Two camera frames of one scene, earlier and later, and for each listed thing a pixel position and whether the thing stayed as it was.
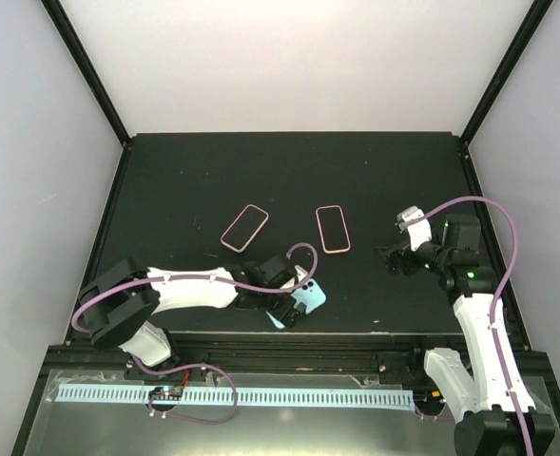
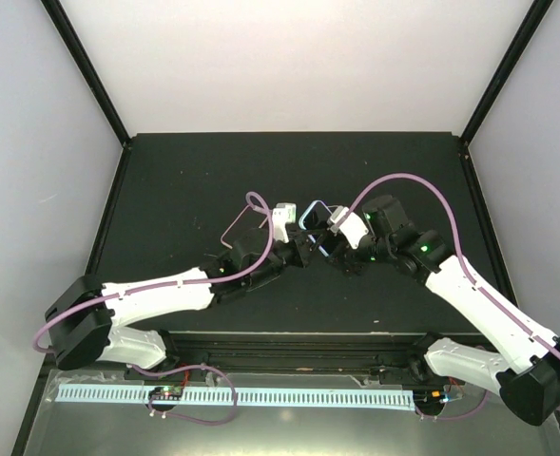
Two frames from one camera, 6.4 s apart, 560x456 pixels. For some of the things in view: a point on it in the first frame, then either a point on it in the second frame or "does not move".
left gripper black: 294,316 to 304,252
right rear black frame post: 528,28 does not move
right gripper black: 392,262 to 347,262
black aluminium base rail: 339,353 does not move
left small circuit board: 166,392 does not move
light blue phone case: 314,295 to 317,215
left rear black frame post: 87,69 does not move
